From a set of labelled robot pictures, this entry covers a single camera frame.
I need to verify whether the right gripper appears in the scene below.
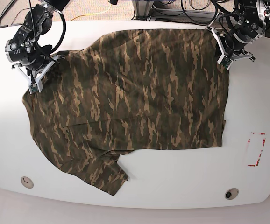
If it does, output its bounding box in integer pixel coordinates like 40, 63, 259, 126
11, 51, 69, 92

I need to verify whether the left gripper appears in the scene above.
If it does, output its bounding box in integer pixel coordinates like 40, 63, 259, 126
206, 25, 256, 64

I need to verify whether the camouflage t-shirt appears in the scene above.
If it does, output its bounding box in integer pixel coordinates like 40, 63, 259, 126
22, 29, 229, 196

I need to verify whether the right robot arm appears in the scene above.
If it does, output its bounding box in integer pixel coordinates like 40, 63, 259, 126
5, 0, 70, 94

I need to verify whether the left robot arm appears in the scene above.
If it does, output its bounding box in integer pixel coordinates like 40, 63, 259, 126
206, 0, 266, 70

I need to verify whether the red tape rectangle marking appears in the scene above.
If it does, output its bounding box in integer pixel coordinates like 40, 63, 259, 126
244, 132, 267, 167

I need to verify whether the left table grommet hole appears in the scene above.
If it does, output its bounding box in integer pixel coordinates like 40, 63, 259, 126
21, 176, 34, 189

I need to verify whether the table grommet hole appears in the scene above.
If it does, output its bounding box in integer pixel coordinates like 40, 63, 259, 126
21, 176, 34, 189
225, 188, 239, 200

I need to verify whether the right table grommet hole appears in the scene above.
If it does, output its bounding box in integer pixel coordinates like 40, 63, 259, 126
225, 188, 239, 200

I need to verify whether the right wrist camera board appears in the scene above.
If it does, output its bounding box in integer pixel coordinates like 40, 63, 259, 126
28, 84, 38, 94

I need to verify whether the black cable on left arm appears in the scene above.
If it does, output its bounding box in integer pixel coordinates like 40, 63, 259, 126
180, 0, 243, 40

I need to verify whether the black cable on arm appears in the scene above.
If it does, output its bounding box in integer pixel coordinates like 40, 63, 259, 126
180, 0, 243, 40
50, 10, 67, 54

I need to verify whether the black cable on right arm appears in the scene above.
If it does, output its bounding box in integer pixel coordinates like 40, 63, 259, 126
50, 10, 67, 54

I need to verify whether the aluminium frame stand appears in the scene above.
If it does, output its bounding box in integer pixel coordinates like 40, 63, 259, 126
131, 0, 266, 26

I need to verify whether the yellow cable on floor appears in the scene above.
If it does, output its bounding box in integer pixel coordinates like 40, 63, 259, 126
71, 3, 114, 21

